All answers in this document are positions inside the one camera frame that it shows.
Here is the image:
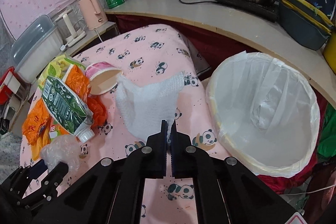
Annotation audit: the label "clear plastic wrap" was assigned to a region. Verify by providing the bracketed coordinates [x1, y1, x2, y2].
[40, 135, 80, 173]

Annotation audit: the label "orange snack bag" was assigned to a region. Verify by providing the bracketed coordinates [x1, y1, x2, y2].
[22, 65, 107, 161]

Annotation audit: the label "green milk carton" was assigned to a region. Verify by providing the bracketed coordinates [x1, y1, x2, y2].
[42, 76, 95, 143]

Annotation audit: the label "white paper towel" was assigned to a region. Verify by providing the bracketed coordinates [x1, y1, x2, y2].
[116, 72, 185, 141]

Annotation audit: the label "yellow green tissue pack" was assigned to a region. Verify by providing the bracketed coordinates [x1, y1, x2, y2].
[38, 53, 86, 90]

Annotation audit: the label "pink paper cup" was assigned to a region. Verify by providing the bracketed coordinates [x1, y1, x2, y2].
[85, 61, 123, 96]

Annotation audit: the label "white lined trash bin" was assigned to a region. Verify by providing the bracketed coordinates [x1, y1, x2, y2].
[206, 52, 320, 178]

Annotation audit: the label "white dish rack box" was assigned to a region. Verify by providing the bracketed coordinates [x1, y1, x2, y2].
[10, 15, 63, 83]

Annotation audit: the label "pink panda tablecloth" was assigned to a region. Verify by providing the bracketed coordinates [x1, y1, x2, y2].
[77, 24, 227, 223]

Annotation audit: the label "white glass kettle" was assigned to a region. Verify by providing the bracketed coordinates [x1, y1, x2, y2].
[52, 8, 86, 51]

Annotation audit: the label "yellow enamel pot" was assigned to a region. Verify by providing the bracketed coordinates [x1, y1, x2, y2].
[323, 31, 336, 72]

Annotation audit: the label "pink electric kettle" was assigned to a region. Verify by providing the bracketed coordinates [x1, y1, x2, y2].
[78, 0, 108, 31]

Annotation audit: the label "black induction cooker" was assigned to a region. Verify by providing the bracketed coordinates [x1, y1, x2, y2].
[214, 0, 278, 22]

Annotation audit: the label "stacked blue yellow basins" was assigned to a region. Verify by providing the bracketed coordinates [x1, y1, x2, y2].
[278, 0, 335, 51]

